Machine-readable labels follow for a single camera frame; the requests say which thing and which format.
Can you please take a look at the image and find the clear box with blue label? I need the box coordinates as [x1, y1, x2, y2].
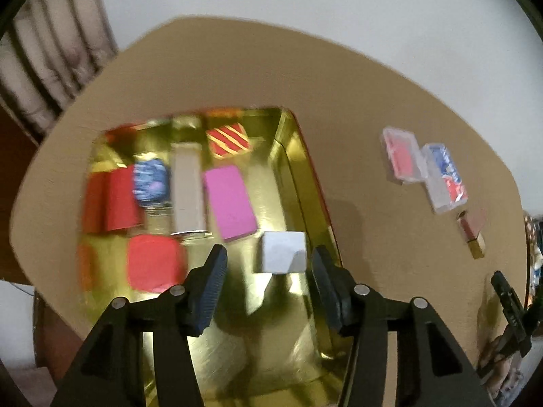
[421, 143, 468, 215]

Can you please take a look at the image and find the red rounded square case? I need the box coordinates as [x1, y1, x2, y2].
[126, 235, 187, 294]

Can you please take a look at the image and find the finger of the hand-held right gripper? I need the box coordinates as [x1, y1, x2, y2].
[491, 271, 534, 357]

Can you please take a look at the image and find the blue patterned pouch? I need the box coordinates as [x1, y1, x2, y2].
[133, 159, 170, 206]

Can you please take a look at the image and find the beige curtain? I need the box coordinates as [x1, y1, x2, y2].
[0, 0, 119, 145]

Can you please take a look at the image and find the white cube box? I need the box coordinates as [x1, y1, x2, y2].
[254, 231, 307, 274]

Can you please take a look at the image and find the magenta box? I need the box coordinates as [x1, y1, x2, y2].
[203, 166, 259, 241]

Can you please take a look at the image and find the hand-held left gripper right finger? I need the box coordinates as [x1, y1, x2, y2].
[312, 245, 495, 407]

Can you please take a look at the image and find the small clear plastic box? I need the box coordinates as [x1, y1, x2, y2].
[383, 127, 426, 184]

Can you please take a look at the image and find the yellow red striped box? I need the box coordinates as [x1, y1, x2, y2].
[206, 123, 251, 159]

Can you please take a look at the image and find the silver ribbed case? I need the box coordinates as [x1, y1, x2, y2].
[170, 142, 208, 236]

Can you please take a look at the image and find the maroon gold lipstick box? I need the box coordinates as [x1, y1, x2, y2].
[456, 210, 486, 259]

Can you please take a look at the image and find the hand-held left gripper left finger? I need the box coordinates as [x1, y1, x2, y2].
[51, 244, 228, 407]

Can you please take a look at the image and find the gold tin box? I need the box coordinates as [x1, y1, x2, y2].
[78, 108, 344, 407]

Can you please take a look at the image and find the patterned cloth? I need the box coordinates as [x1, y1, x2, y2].
[524, 214, 543, 306]

